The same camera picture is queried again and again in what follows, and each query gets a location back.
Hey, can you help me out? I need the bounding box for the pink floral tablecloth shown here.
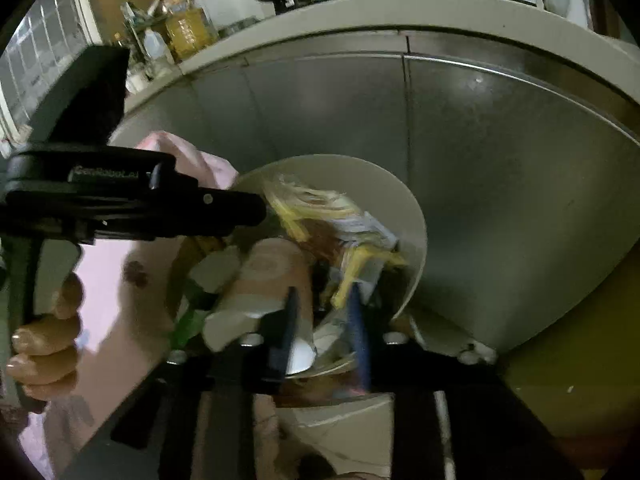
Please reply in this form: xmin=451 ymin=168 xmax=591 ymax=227
xmin=0 ymin=130 xmax=241 ymax=480

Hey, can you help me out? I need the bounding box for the yellow cooking oil bottle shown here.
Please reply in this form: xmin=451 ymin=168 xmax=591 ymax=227
xmin=164 ymin=6 xmax=220 ymax=62

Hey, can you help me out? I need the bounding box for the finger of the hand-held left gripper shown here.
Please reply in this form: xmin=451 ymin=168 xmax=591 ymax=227
xmin=149 ymin=165 xmax=269 ymax=241

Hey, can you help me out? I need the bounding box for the yellow wrapper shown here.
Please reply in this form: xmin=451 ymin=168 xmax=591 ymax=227
xmin=264 ymin=175 xmax=407 ymax=311

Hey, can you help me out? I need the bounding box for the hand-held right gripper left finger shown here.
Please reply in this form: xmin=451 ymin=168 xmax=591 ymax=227
xmin=55 ymin=287 xmax=302 ymax=480

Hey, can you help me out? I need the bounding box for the white plastic bottle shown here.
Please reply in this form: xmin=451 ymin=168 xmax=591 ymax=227
xmin=142 ymin=29 xmax=174 ymax=65

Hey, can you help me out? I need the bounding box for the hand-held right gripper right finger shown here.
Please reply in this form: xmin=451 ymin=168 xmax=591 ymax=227
xmin=348 ymin=285 xmax=586 ymax=480

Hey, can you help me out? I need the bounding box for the window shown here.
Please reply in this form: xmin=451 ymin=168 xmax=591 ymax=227
xmin=0 ymin=0 xmax=98 ymax=133

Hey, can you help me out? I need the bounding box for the stainless steel cabinet front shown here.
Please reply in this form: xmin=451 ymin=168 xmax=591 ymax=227
xmin=107 ymin=35 xmax=640 ymax=361

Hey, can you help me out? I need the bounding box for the person's left hand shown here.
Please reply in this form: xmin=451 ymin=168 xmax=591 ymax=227
xmin=6 ymin=274 xmax=85 ymax=402

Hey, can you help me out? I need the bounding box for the kitchen countertop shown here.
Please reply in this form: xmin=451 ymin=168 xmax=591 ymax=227
xmin=122 ymin=0 xmax=640 ymax=143

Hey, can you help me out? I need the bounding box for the white trash bin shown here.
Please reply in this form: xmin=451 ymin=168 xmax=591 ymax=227
xmin=170 ymin=154 xmax=431 ymax=480

